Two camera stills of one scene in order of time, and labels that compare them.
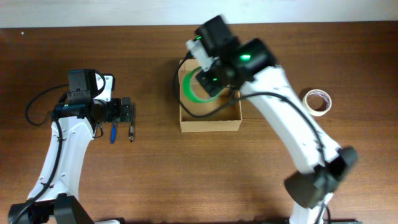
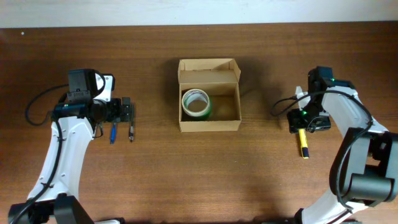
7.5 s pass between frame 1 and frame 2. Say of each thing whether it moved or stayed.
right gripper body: moved
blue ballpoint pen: stayed
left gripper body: stayed
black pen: stayed
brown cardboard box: stayed
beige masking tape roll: moved
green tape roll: moved
